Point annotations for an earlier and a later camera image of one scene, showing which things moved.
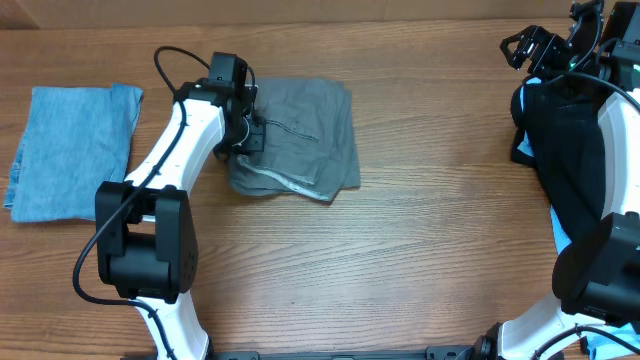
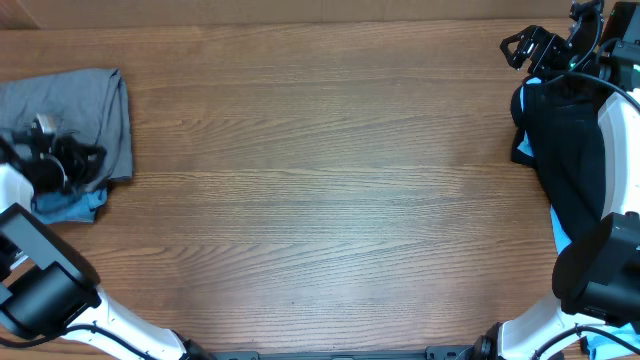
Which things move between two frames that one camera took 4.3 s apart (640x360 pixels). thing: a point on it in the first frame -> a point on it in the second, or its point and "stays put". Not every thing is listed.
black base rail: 478,351 stays put
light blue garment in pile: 620,344 stays put
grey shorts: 310,141 -> 93,104
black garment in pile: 558,129 stays put
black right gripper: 548,44 stays put
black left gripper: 256,141 -> 77,152
